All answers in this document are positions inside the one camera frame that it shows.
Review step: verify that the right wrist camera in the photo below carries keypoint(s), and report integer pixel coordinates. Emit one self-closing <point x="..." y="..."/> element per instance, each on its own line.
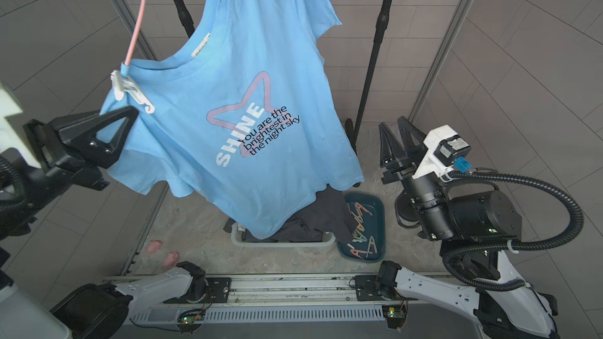
<point x="446" y="152"/>

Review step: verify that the glitter microphone on stand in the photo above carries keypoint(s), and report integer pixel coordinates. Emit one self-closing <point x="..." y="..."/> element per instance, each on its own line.
<point x="405" y="213"/>

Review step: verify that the pink clothespin on floor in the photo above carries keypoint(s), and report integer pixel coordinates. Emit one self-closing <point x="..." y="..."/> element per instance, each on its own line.
<point x="171" y="260"/>

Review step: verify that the right circuit board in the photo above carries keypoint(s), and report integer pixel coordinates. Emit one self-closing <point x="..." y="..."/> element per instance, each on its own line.
<point x="395" y="315"/>

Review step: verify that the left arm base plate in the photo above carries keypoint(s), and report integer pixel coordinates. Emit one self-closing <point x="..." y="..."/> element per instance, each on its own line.
<point x="214" y="290"/>

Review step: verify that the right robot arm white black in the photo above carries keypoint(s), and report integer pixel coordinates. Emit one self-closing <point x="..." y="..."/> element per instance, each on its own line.
<point x="463" y="208"/>

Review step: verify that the aluminium mounting rail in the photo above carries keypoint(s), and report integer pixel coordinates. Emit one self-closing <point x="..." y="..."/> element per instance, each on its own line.
<point x="249" y="290"/>

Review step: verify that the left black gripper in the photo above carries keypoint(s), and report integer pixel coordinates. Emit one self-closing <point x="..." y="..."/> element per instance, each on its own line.
<point x="82" y="134"/>

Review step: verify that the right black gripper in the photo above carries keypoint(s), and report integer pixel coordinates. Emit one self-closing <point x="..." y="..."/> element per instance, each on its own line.
<point x="386" y="159"/>

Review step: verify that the circuit board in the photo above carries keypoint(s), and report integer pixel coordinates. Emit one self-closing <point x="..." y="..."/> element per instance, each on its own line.
<point x="190" y="321"/>
<point x="395" y="315"/>

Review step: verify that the dark garment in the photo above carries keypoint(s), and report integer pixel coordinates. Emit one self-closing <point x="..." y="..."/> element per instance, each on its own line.
<point x="329" y="213"/>

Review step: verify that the light blue printed t-shirt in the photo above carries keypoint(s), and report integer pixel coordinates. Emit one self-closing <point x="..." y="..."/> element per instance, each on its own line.
<point x="243" y="115"/>

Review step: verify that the teal plastic tray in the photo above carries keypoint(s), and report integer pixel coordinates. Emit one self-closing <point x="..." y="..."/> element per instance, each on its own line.
<point x="369" y="235"/>

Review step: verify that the white laundry basket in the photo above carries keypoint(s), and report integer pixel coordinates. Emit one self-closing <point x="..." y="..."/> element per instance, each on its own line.
<point x="328" y="239"/>

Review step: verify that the white clothespin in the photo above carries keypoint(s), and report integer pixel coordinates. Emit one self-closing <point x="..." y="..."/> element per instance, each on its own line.
<point x="126" y="86"/>

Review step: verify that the black clothes rack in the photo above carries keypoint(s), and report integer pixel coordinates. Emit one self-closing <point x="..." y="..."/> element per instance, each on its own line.
<point x="352" y="127"/>

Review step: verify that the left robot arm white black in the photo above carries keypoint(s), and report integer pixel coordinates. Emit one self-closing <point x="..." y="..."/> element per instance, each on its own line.
<point x="89" y="311"/>

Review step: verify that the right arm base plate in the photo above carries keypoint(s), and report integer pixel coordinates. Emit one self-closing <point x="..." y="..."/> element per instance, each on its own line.
<point x="366" y="289"/>

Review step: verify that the left circuit board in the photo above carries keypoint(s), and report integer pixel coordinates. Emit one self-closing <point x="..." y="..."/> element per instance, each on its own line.
<point x="190" y="321"/>

